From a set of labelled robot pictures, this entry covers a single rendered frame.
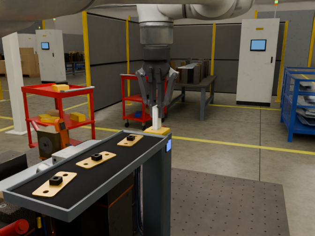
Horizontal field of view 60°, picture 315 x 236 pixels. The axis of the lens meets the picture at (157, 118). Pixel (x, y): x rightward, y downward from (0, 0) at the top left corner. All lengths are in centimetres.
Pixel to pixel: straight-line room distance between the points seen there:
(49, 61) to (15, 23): 1097
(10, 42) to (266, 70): 525
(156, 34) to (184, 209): 80
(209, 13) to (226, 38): 707
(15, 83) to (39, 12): 465
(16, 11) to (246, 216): 117
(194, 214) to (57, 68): 1020
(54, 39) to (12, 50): 626
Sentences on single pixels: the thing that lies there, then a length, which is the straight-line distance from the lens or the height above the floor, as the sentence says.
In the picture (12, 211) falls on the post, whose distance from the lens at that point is 58.
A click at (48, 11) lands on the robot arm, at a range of 26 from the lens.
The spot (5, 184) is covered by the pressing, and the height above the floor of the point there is 100.
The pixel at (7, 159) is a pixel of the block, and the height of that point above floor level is 103.
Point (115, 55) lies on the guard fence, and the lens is 618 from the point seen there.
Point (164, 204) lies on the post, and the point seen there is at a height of 93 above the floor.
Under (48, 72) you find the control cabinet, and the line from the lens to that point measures 1134.
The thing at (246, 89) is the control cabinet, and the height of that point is 40.
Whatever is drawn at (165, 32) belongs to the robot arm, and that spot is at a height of 142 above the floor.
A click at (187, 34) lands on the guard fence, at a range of 794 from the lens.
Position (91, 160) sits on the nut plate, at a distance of 58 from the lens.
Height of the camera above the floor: 139
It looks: 15 degrees down
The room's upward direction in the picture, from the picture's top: straight up
